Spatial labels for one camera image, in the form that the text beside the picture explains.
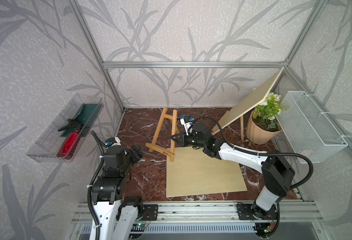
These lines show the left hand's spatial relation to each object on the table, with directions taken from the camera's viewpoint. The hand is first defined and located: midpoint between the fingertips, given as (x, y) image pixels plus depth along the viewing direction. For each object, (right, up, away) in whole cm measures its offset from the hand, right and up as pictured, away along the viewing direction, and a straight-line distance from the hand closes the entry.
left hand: (136, 148), depth 70 cm
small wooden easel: (+16, -4, +6) cm, 17 cm away
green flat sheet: (-22, +13, -3) cm, 26 cm away
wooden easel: (+60, +8, +24) cm, 65 cm away
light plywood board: (+28, -18, +18) cm, 38 cm away
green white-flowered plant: (+70, +19, +12) cm, 73 cm away
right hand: (+16, +5, +7) cm, 18 cm away
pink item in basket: (+82, -2, +1) cm, 82 cm away
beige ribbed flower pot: (+67, +7, +16) cm, 69 cm away
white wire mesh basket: (+77, +8, -5) cm, 78 cm away
